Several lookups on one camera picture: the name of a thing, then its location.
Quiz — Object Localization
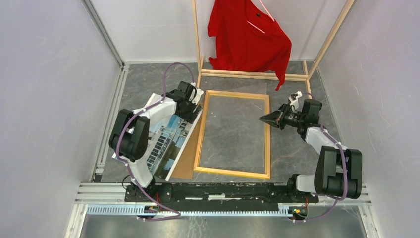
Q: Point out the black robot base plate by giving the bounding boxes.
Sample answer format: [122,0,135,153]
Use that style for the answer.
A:
[124,182,319,212]

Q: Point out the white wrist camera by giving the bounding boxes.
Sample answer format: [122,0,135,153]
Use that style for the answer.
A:
[288,91,302,112]
[190,83,204,104]

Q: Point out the brown cardboard backing board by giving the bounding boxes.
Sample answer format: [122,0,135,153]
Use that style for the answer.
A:
[171,119,201,180]

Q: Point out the wooden clothes rack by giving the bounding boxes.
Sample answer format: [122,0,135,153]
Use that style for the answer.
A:
[191,0,356,95]

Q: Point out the red t-shirt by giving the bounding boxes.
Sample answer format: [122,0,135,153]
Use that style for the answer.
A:
[208,0,292,89]

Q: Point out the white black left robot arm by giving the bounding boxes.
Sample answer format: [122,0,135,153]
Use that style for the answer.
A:
[108,81,204,202]

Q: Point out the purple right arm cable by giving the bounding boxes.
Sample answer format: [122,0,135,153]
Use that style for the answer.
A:
[293,92,349,223]

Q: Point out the aluminium rail frame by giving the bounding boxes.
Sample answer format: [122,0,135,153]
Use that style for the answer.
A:
[64,0,383,238]

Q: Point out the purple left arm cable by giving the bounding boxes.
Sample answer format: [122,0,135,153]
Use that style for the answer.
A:
[115,62,197,221]

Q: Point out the yellow wooden picture frame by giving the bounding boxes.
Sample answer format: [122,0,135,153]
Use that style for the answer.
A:
[193,90,271,179]

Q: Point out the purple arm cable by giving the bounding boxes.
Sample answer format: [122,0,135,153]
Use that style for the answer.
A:
[293,92,349,223]
[115,62,197,221]

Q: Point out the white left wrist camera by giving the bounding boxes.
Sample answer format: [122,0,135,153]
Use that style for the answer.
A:
[190,83,204,104]

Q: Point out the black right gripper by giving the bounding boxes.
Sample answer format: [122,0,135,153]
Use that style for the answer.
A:
[260,103,305,130]

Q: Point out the grey slotted cable duct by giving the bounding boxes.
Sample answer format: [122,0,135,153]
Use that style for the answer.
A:
[87,204,292,218]

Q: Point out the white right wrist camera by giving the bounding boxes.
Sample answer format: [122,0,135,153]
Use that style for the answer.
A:
[288,91,302,112]

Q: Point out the pink clothes hanger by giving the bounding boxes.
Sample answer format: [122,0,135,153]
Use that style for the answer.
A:
[245,0,275,34]

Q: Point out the building and sky photo print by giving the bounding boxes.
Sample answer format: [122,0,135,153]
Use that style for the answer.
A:
[111,92,204,182]

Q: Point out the clear acrylic sheet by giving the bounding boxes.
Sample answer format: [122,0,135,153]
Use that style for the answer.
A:
[198,83,269,174]

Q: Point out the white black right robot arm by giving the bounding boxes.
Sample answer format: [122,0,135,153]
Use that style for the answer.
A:
[259,99,363,202]

